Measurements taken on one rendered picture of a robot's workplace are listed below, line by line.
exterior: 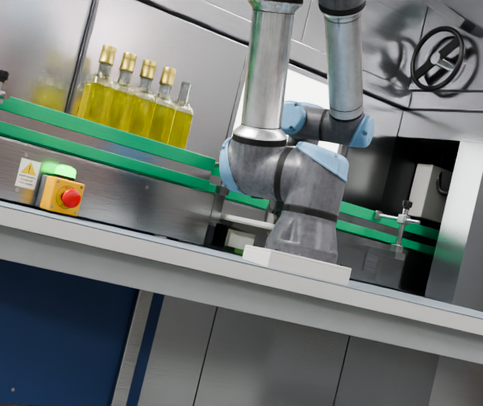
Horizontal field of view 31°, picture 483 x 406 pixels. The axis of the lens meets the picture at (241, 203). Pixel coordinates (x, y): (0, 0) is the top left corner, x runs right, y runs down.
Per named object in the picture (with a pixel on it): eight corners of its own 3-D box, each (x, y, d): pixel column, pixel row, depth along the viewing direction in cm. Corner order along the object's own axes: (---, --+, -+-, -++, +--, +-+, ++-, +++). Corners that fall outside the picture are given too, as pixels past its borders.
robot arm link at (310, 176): (331, 212, 174) (346, 146, 174) (268, 199, 179) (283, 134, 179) (344, 219, 185) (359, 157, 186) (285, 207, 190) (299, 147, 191)
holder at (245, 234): (249, 257, 232) (256, 228, 232) (318, 275, 210) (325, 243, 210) (197, 245, 222) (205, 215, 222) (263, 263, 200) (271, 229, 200)
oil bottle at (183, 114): (164, 184, 225) (185, 104, 226) (176, 187, 220) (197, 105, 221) (147, 180, 221) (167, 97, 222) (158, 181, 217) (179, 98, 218)
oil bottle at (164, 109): (146, 180, 221) (166, 97, 222) (157, 181, 217) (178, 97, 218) (127, 174, 218) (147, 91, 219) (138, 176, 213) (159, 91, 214)
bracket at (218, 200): (199, 219, 221) (206, 192, 222) (221, 224, 214) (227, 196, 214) (188, 216, 219) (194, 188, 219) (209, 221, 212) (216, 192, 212)
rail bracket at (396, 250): (369, 271, 261) (386, 198, 262) (410, 282, 247) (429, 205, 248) (358, 269, 258) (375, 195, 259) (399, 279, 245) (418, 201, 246)
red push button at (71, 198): (77, 189, 183) (84, 191, 180) (72, 208, 183) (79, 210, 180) (59, 185, 181) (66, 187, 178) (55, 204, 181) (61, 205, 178)
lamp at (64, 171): (68, 180, 188) (72, 167, 188) (77, 182, 184) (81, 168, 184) (49, 176, 185) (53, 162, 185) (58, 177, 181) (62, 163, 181)
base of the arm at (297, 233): (347, 267, 176) (358, 219, 176) (277, 250, 172) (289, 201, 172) (320, 262, 190) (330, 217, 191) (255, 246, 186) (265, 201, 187)
